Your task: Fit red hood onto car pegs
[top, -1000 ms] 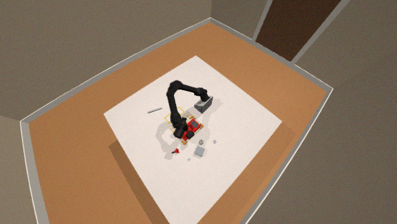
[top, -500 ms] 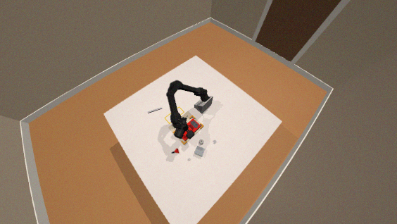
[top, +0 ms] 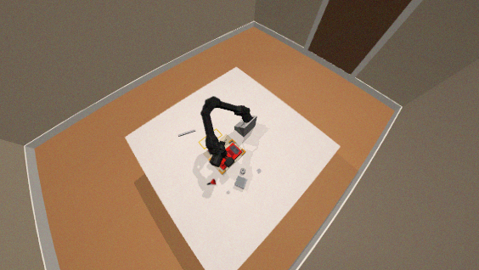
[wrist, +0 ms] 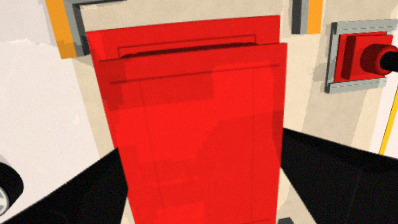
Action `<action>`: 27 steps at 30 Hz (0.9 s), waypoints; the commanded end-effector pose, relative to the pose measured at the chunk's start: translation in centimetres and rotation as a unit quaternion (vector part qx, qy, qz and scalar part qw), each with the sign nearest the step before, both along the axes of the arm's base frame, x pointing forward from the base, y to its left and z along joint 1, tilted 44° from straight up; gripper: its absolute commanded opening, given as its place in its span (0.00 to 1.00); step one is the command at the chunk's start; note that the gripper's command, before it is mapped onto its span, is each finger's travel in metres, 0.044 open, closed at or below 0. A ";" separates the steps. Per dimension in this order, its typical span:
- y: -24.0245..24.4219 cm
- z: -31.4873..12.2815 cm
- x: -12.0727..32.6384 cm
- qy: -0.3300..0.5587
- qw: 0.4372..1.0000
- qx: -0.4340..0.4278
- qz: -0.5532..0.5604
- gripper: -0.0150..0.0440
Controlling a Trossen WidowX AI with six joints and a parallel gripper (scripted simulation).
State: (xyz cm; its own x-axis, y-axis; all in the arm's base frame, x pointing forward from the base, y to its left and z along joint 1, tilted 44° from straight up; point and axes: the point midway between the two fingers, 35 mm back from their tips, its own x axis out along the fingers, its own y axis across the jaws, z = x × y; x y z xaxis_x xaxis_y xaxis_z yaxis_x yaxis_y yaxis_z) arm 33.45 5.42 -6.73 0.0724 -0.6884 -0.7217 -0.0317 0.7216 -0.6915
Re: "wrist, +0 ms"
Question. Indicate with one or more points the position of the black rubber tyre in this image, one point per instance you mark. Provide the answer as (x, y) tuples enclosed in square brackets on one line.
[(11, 187)]

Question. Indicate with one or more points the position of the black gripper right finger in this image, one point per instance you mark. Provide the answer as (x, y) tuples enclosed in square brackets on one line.
[(339, 184)]

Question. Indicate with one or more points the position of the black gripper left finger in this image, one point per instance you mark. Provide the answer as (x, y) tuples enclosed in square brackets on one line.
[(97, 195)]

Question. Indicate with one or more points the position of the yellow flat bar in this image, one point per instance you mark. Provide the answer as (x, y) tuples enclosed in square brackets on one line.
[(389, 124)]

